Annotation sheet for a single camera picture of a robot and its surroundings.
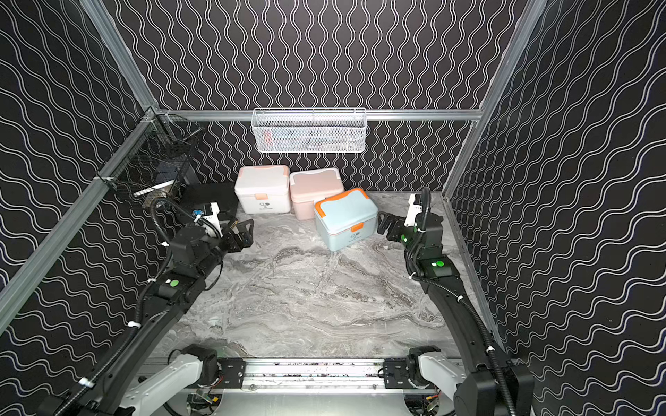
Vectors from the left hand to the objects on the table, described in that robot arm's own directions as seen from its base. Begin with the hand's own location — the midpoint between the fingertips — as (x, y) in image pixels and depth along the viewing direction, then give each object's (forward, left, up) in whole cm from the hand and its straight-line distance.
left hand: (238, 218), depth 73 cm
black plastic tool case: (+37, +27, -30) cm, 55 cm away
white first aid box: (+29, +4, -18) cm, 35 cm away
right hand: (+8, -44, -3) cm, 45 cm away
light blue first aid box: (+15, -30, -16) cm, 37 cm away
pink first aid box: (+31, -15, -16) cm, 38 cm away
